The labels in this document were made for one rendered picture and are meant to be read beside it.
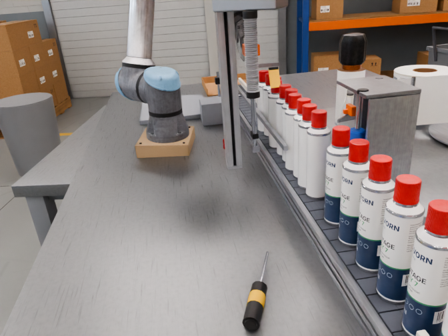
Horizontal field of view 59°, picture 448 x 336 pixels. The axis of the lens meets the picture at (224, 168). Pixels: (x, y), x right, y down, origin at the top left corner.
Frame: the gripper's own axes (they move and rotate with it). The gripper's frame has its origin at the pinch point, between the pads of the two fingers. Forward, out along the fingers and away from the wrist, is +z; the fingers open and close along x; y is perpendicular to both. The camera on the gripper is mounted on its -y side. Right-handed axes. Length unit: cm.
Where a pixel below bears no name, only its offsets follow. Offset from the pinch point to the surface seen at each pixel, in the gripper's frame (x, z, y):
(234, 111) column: -46, 33, -13
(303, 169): -66, 53, -2
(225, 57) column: -54, 19, -15
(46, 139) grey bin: 174, -13, -136
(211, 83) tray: 67, -12, -7
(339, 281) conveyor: -86, 75, -5
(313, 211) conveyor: -72, 63, -3
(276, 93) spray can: -48, 29, -1
